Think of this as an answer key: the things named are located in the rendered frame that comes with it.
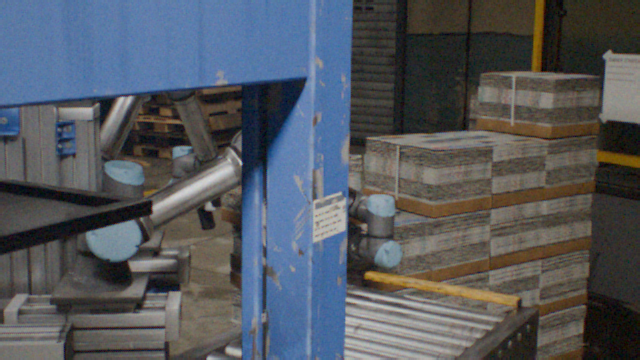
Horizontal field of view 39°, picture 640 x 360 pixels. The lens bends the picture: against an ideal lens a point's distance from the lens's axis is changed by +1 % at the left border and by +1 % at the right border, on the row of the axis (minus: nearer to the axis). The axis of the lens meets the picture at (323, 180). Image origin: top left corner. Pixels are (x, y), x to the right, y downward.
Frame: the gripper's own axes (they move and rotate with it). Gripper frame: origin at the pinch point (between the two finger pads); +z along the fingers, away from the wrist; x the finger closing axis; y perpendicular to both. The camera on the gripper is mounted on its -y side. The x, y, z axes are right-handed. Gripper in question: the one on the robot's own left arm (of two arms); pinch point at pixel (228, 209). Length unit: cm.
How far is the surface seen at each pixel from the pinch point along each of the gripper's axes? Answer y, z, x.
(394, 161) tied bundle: 15, 23, 55
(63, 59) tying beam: 62, 197, -142
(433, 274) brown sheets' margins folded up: -22, 44, 55
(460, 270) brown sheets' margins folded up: -23, 44, 68
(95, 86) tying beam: 60, 196, -140
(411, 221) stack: -2, 42, 46
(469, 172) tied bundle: 12, 44, 71
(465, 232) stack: -9, 44, 71
